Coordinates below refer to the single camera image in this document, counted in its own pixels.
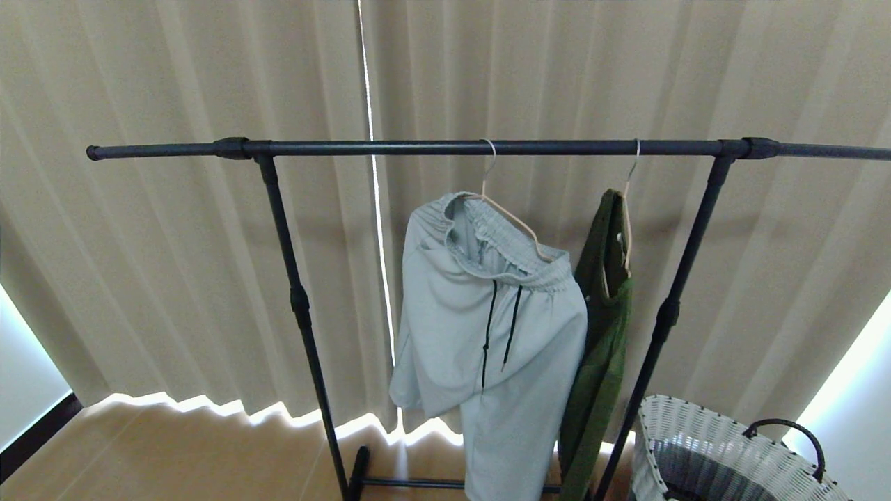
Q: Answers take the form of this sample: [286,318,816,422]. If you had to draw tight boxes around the white laundry basket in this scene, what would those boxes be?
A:
[630,395,853,501]

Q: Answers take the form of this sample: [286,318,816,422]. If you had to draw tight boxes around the pale grey shorts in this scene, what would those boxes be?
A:
[388,192,589,501]

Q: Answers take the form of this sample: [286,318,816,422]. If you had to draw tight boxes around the black clothes rack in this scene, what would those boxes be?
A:
[86,136,891,501]

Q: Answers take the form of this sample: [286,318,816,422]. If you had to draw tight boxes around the green garment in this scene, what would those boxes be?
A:
[557,189,634,501]

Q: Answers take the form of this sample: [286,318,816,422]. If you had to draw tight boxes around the pink clothes hanger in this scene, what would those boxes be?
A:
[601,138,642,299]
[461,138,555,264]

